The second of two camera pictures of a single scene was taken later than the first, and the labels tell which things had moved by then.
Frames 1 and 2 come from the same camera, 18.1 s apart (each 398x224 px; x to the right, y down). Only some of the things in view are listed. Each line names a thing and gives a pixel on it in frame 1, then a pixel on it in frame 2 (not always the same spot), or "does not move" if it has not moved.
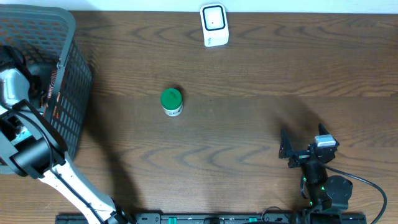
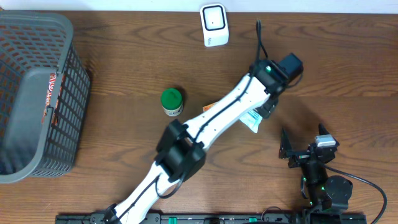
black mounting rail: [213, 218] does not move
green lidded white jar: [171, 102] does not move
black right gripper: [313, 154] does not move
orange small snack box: [54, 74] -> [207, 107]
